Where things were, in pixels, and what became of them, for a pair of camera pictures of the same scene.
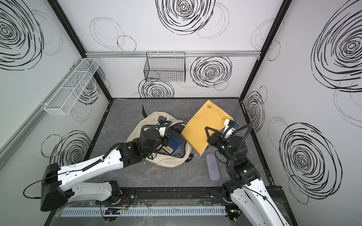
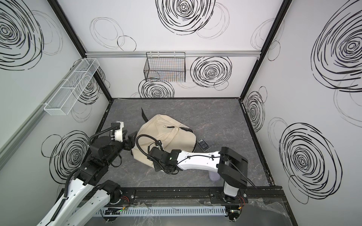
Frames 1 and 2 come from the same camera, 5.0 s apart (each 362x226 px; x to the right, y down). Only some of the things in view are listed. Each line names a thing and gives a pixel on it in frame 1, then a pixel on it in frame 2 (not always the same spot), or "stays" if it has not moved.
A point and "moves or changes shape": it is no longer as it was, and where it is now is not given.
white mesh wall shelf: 64,100 stays
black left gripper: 166,138 -> 129,143
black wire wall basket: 165,67 stays
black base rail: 137,197 stays
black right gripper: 213,140 -> 157,165
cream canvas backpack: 176,148 moves or changes shape
